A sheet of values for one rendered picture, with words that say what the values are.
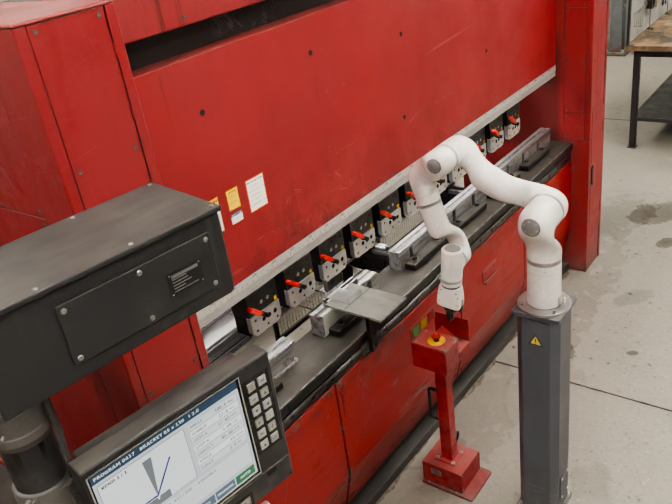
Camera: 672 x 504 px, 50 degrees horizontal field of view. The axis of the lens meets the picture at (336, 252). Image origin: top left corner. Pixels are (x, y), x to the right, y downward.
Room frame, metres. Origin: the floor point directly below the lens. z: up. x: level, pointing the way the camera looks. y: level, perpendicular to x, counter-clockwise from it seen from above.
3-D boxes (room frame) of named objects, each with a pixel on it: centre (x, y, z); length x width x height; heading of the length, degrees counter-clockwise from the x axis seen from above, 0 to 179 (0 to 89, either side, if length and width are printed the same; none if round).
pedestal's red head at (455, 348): (2.41, -0.37, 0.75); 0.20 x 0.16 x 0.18; 140
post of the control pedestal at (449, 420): (2.41, -0.37, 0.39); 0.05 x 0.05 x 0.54; 50
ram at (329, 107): (2.98, -0.40, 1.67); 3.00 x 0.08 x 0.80; 139
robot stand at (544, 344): (2.18, -0.72, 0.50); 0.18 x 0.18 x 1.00; 50
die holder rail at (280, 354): (2.07, 0.39, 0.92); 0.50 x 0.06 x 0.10; 139
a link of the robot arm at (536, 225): (2.16, -0.70, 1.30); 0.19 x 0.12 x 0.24; 141
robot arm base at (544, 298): (2.18, -0.72, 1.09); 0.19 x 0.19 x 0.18
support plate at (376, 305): (2.39, -0.08, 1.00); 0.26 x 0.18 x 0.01; 49
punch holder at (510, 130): (3.67, -1.01, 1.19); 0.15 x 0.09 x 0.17; 139
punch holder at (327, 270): (2.46, 0.04, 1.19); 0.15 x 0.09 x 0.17; 139
